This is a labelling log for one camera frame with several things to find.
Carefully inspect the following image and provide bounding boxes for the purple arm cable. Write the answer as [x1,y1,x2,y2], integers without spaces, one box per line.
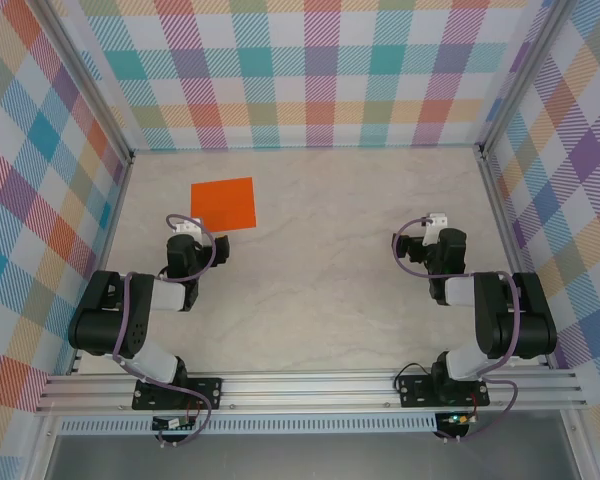
[392,217,521,444]
[112,213,219,447]

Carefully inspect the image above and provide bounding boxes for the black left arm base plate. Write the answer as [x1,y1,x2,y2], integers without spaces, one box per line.
[132,377,224,412]

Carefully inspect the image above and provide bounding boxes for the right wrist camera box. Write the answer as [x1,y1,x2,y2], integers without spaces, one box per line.
[422,212,451,246]

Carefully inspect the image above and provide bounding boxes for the orange square paper sheet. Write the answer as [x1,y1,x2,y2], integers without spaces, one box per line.
[190,176,258,233]

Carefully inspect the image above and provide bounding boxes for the right aluminium frame post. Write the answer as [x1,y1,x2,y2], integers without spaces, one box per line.
[478,0,581,154]

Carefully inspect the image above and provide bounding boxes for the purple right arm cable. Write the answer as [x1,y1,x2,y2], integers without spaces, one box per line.
[392,217,521,444]

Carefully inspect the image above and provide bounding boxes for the right aluminium side rail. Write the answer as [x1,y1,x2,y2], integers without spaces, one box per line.
[474,144,555,370]

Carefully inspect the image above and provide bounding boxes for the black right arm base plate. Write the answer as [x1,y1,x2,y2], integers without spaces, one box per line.
[397,374,490,409]

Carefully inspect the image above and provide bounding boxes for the grey metal panel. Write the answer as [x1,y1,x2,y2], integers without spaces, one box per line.
[44,432,581,480]

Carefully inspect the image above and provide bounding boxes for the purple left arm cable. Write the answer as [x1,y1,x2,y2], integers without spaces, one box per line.
[112,213,219,447]

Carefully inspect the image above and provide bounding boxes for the left aluminium frame post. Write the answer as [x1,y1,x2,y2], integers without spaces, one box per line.
[29,0,135,165]

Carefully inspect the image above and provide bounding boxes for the left aluminium side rail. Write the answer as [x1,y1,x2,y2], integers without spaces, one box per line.
[67,154,136,376]

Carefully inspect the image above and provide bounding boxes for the thin black cable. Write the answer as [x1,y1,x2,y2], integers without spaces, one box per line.
[393,362,434,394]

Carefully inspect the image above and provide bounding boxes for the aluminium mounting rail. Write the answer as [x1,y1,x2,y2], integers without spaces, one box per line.
[34,368,589,414]

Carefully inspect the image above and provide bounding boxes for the aluminium side rail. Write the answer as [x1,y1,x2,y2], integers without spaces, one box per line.
[474,144,555,370]
[67,154,136,376]

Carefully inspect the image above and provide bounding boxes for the left circuit board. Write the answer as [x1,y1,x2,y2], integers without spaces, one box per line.
[151,415,197,432]

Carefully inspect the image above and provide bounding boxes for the aluminium frame post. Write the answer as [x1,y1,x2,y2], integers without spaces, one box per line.
[478,0,581,154]
[29,0,135,165]

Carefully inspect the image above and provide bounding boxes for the white perforated cable tray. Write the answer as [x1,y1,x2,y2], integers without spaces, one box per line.
[58,413,439,435]

